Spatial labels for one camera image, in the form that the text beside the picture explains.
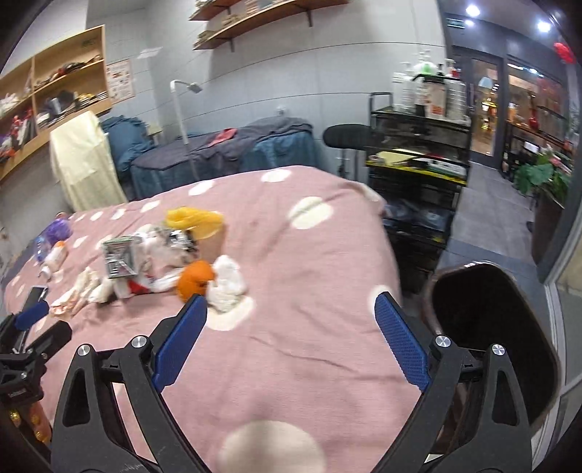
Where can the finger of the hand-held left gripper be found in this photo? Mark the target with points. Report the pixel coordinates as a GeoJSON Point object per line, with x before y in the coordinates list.
{"type": "Point", "coordinates": [50, 339]}
{"type": "Point", "coordinates": [29, 314]}

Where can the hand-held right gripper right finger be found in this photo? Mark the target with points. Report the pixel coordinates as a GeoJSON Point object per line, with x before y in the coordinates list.
{"type": "Point", "coordinates": [402, 341]}

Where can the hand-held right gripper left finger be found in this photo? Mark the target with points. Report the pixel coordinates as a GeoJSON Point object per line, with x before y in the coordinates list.
{"type": "Point", "coordinates": [182, 336]}

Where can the orange peel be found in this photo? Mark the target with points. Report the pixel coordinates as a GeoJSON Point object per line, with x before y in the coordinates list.
{"type": "Point", "coordinates": [195, 279]}

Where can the white tissue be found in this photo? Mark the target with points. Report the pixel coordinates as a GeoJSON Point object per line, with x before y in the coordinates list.
{"type": "Point", "coordinates": [227, 284]}

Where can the dark brown trash bin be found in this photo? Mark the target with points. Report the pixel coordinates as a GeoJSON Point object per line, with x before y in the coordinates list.
{"type": "Point", "coordinates": [491, 341]}

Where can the person's left hand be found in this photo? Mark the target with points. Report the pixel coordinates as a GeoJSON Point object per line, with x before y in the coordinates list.
{"type": "Point", "coordinates": [34, 416]}

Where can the smartphone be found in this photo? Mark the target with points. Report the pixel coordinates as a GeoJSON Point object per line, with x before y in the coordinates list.
{"type": "Point", "coordinates": [35, 295]}

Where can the crumpled cream paper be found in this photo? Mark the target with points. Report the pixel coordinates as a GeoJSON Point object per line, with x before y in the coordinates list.
{"type": "Point", "coordinates": [77, 291]}

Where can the white bottle orange label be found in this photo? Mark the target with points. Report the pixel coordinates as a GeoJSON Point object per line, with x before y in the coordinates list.
{"type": "Point", "coordinates": [53, 259]}

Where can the clear plastic bottle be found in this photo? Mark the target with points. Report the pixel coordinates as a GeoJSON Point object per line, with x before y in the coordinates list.
{"type": "Point", "coordinates": [42, 248]}

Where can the crumpled white red wrappers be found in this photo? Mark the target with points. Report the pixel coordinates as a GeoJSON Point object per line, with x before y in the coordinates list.
{"type": "Point", "coordinates": [157, 264]}

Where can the purple plastic bag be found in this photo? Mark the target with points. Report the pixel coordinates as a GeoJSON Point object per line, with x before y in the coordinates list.
{"type": "Point", "coordinates": [59, 229]}

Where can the brown paper cup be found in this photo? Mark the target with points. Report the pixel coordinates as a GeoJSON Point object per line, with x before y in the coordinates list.
{"type": "Point", "coordinates": [211, 245]}

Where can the silver foil wrapper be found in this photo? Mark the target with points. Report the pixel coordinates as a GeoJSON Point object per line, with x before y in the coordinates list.
{"type": "Point", "coordinates": [120, 257]}

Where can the pink polka dot blanket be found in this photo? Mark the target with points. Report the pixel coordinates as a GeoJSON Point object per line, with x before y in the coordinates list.
{"type": "Point", "coordinates": [295, 318]}

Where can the black utility cart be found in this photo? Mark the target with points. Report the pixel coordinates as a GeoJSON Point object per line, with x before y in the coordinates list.
{"type": "Point", "coordinates": [418, 191]}

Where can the cream cloth over chair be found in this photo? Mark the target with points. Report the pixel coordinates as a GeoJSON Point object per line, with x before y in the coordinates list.
{"type": "Point", "coordinates": [84, 159]}

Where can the massage bed with dark cover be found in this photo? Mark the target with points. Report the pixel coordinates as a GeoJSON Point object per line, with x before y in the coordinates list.
{"type": "Point", "coordinates": [204, 159]}

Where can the blue bedding pile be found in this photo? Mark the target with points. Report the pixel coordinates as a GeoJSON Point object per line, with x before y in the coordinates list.
{"type": "Point", "coordinates": [125, 141]}

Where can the red cloth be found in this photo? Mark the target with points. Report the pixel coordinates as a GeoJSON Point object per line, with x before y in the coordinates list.
{"type": "Point", "coordinates": [223, 135]}

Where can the black round stool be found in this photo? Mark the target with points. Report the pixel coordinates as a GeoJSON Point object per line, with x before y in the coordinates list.
{"type": "Point", "coordinates": [348, 135]}

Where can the white floor lamp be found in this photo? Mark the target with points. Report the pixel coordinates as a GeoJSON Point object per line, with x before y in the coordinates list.
{"type": "Point", "coordinates": [181, 123]}

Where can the green potted plant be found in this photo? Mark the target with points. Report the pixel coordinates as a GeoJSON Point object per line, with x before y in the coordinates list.
{"type": "Point", "coordinates": [543, 175]}

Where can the wooden bookshelf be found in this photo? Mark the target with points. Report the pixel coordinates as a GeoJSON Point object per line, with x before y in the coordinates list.
{"type": "Point", "coordinates": [54, 91]}

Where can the cluster of plastic bottles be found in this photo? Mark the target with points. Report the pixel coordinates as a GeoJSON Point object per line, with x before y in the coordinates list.
{"type": "Point", "coordinates": [429, 86]}

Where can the red hanging lantern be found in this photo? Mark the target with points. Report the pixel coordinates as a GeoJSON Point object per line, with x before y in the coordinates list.
{"type": "Point", "coordinates": [564, 51]}

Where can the wall poster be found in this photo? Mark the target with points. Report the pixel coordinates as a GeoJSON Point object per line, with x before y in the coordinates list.
{"type": "Point", "coordinates": [121, 81]}

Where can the wooden wall shelf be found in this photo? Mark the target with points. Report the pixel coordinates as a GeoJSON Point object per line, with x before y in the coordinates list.
{"type": "Point", "coordinates": [254, 7]}
{"type": "Point", "coordinates": [254, 27]}

